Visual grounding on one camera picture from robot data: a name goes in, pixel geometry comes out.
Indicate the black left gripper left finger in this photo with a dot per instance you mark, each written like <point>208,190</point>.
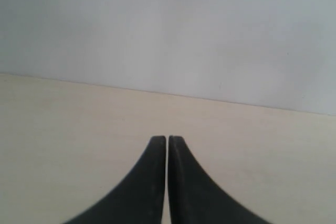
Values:
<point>139,197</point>

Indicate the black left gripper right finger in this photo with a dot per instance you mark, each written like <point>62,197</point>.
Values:
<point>194,197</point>

